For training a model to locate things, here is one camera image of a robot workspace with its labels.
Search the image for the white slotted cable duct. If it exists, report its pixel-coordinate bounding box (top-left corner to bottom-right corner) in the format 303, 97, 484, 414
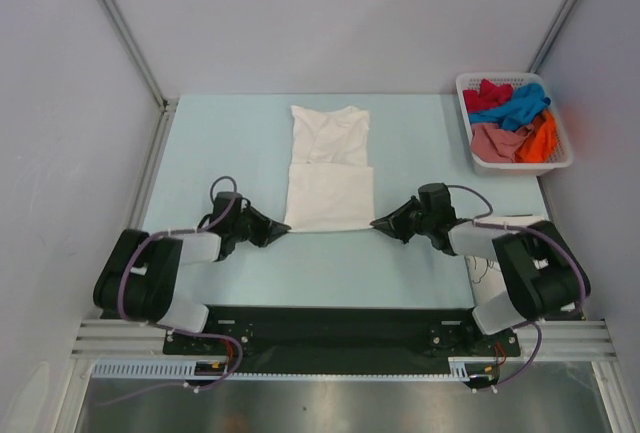
92, 359, 496, 382

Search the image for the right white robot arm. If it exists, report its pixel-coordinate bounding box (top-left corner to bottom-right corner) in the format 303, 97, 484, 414
370, 183, 591, 354

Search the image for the right aluminium corner post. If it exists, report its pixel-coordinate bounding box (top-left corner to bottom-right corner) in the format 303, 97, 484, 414
527, 0, 581, 73

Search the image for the magenta t-shirt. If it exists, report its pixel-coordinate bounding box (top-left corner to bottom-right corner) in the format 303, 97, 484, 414
463, 79, 514, 114

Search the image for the blue t-shirt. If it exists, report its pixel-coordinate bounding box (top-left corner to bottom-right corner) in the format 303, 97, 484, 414
467, 83, 551, 131

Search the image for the aluminium corner post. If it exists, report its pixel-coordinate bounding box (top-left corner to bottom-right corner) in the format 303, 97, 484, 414
527, 0, 581, 73
97, 0, 167, 111

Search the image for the dusty pink t-shirt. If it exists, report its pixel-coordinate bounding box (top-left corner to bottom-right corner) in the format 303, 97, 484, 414
471, 123, 532, 163

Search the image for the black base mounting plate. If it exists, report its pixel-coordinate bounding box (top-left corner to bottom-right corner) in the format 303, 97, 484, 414
161, 306, 522, 376

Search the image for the white plastic laundry basket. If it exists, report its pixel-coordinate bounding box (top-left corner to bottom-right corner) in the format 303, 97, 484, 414
456, 72, 573, 176

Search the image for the orange t-shirt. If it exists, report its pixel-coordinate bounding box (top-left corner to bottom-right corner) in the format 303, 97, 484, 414
515, 109, 558, 163

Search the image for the left aluminium corner post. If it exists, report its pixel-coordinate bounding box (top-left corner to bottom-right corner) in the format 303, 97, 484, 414
97, 0, 167, 111

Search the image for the folded white cartoon t-shirt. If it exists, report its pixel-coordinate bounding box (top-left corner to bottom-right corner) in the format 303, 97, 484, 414
462, 212, 576, 317

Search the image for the aluminium frame rail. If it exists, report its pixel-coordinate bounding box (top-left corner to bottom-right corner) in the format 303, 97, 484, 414
72, 319, 617, 361

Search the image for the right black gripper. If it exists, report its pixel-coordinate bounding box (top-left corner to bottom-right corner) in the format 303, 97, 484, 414
372, 195, 434, 243

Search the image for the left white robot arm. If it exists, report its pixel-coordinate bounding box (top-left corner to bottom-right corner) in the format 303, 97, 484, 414
93, 191, 290, 353

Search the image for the white robot print t-shirt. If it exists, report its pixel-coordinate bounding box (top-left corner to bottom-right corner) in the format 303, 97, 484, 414
284, 105, 374, 233

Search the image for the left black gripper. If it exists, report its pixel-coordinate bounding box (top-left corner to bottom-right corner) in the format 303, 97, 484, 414
231, 203, 290, 248

